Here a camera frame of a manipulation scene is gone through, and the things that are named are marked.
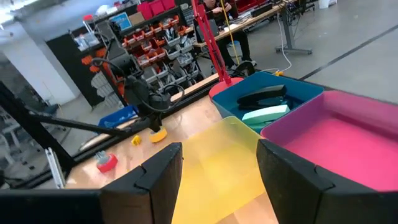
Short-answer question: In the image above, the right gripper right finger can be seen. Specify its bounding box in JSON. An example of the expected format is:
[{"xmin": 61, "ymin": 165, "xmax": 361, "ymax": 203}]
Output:
[{"xmin": 256, "ymin": 138, "xmax": 398, "ymax": 224}]

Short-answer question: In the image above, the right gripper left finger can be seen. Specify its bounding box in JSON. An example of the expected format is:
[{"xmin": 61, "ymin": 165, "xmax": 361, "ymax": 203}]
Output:
[{"xmin": 99, "ymin": 142, "xmax": 184, "ymax": 224}]

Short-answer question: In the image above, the yellow tape roll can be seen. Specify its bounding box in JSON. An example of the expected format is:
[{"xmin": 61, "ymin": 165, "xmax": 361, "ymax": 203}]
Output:
[{"xmin": 149, "ymin": 126, "xmax": 168, "ymax": 144}]

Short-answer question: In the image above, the red tape roll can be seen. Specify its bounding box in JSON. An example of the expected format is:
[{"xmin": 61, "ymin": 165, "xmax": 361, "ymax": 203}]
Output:
[{"xmin": 95, "ymin": 152, "xmax": 119, "ymax": 174}]

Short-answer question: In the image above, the mint green stapler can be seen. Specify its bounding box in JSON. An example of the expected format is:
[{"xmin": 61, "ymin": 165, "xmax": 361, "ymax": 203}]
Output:
[{"xmin": 241, "ymin": 104, "xmax": 291, "ymax": 126}]

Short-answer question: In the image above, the black stapler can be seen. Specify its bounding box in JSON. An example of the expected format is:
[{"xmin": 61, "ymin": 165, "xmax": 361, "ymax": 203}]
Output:
[{"xmin": 236, "ymin": 83, "xmax": 289, "ymax": 110}]

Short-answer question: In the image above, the blue storage bin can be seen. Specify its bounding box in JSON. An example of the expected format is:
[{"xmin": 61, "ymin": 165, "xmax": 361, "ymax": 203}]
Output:
[{"xmin": 98, "ymin": 105, "xmax": 139, "ymax": 130}]

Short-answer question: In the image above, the pink plastic tray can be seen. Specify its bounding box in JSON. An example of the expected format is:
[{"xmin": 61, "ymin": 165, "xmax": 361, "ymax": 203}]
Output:
[{"xmin": 260, "ymin": 90, "xmax": 398, "ymax": 193}]

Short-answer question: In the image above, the small grey claw piece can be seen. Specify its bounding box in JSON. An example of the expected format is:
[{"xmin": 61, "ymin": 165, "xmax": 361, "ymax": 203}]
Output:
[{"xmin": 94, "ymin": 150, "xmax": 109, "ymax": 163}]

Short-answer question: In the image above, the storage shelf with bins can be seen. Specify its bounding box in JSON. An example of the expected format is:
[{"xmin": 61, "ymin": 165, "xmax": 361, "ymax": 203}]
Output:
[{"xmin": 46, "ymin": 0, "xmax": 206, "ymax": 106}]

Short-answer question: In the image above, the yellow plastic tray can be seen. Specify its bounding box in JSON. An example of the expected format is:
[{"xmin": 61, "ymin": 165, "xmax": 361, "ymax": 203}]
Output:
[{"xmin": 170, "ymin": 116, "xmax": 267, "ymax": 224}]

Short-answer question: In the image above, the red desk lamp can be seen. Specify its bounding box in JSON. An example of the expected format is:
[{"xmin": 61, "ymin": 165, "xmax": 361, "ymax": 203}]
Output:
[{"xmin": 190, "ymin": 0, "xmax": 245, "ymax": 100}]

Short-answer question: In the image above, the blue plastic tray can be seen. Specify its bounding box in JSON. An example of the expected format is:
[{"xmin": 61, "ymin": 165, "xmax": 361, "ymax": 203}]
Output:
[{"xmin": 211, "ymin": 71, "xmax": 325, "ymax": 134}]

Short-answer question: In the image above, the yellow rod with black foot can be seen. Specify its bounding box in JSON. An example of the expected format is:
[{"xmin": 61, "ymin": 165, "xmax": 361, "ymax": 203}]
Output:
[{"xmin": 219, "ymin": 0, "xmax": 242, "ymax": 66}]

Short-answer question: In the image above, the person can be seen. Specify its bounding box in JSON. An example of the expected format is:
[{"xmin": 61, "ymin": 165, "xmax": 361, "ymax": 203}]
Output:
[{"xmin": 201, "ymin": 0, "xmax": 257, "ymax": 71}]

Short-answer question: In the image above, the wooden desk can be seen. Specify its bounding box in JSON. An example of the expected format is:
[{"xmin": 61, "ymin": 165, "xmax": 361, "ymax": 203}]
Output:
[{"xmin": 192, "ymin": 0, "xmax": 313, "ymax": 55}]

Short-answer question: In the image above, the silver mounting bracket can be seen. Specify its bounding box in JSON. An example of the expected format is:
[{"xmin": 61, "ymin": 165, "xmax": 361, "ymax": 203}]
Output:
[{"xmin": 45, "ymin": 146, "xmax": 66, "ymax": 189}]

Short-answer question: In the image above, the black aluminium table frame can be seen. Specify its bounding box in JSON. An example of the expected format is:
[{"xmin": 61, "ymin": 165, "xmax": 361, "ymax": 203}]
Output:
[{"xmin": 0, "ymin": 80, "xmax": 147, "ymax": 190}]

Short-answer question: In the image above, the white floor cable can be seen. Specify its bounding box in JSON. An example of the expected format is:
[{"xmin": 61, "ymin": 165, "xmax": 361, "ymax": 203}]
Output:
[{"xmin": 259, "ymin": 12, "xmax": 293, "ymax": 74}]

